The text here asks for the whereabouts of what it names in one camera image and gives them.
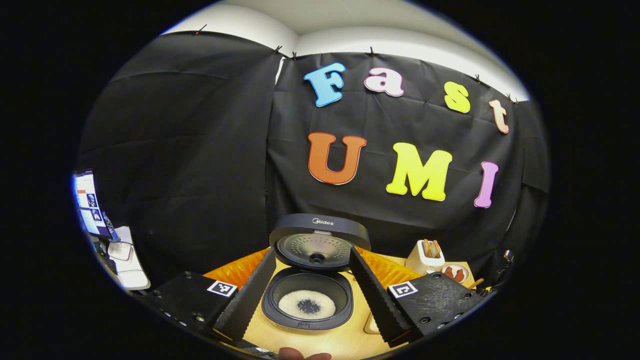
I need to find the clear glass dish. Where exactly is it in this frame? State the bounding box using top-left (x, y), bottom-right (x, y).
top-left (363, 312), bottom-right (383, 336)

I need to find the computer monitor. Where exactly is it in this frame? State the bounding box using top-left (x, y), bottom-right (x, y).
top-left (73, 169), bottom-right (112, 238)

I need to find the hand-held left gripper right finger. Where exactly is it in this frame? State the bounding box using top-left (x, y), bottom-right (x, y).
top-left (348, 246), bottom-right (488, 348)

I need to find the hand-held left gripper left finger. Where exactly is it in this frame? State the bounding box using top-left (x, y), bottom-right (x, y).
top-left (142, 247), bottom-right (277, 347)

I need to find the round white plate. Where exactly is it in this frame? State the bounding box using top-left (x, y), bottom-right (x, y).
top-left (441, 262), bottom-right (471, 285)

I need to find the black backdrop cloth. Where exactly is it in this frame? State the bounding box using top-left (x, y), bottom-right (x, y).
top-left (75, 30), bottom-right (551, 288)

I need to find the dark grey rice cooker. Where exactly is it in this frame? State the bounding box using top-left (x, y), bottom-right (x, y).
top-left (261, 213), bottom-right (372, 335)

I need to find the white rice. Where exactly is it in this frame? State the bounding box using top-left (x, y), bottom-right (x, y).
top-left (278, 290), bottom-right (337, 321)

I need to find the white side desk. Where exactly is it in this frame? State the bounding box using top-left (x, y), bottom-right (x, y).
top-left (95, 226), bottom-right (152, 291)

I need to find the white tray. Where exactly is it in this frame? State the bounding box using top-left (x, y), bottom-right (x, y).
top-left (107, 241), bottom-right (133, 262)

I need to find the white toaster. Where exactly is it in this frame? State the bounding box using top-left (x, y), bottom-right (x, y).
top-left (405, 238), bottom-right (446, 276)

